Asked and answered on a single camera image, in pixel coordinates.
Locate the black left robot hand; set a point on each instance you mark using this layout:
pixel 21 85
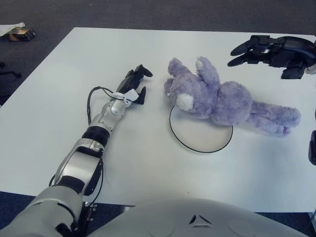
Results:
pixel 128 84

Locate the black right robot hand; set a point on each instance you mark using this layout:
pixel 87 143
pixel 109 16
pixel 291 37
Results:
pixel 279 53

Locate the purple plush bunny doll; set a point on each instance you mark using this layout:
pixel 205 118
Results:
pixel 222 101

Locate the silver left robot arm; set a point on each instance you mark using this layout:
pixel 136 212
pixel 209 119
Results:
pixel 98 123

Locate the white plate with black rim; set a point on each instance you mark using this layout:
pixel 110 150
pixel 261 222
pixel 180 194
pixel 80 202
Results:
pixel 202 138

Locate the black and yellow box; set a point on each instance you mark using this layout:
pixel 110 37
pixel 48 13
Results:
pixel 23 34

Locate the black office chair base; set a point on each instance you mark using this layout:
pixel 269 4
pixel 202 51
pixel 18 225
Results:
pixel 10 72

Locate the white cloth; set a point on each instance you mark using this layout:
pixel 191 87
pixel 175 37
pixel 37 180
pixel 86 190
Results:
pixel 7 28

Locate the grey robot torso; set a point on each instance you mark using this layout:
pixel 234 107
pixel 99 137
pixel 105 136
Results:
pixel 185 217

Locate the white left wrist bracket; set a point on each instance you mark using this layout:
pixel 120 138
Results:
pixel 130 95

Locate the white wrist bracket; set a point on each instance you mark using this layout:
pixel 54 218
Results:
pixel 311 69
pixel 130 95

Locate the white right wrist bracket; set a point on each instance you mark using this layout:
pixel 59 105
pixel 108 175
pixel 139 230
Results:
pixel 311 69

